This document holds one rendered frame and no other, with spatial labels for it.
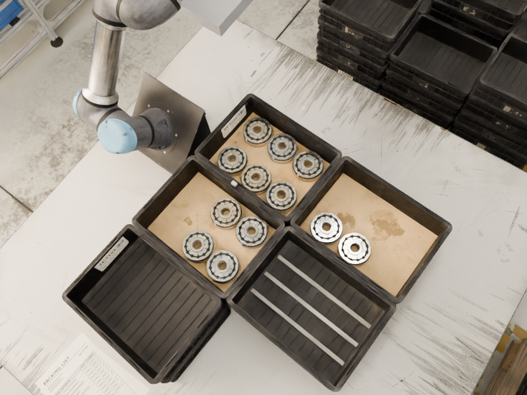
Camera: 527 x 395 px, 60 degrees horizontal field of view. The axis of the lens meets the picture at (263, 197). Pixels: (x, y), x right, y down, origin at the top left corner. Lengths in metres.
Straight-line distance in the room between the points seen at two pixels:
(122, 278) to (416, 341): 0.97
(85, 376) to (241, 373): 0.51
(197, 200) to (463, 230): 0.93
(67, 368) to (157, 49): 1.99
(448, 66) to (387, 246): 1.20
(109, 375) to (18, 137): 1.77
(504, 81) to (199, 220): 1.50
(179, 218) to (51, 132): 1.55
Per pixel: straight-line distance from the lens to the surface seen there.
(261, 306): 1.46
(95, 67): 1.56
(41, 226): 1.90
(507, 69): 2.40
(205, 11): 1.72
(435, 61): 2.47
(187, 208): 1.58
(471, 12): 2.54
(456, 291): 1.68
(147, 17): 1.36
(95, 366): 1.70
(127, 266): 1.58
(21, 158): 2.98
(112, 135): 1.56
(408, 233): 1.55
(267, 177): 1.54
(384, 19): 2.43
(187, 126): 1.65
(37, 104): 3.13
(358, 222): 1.53
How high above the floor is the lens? 2.27
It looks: 68 degrees down
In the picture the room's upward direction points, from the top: 11 degrees counter-clockwise
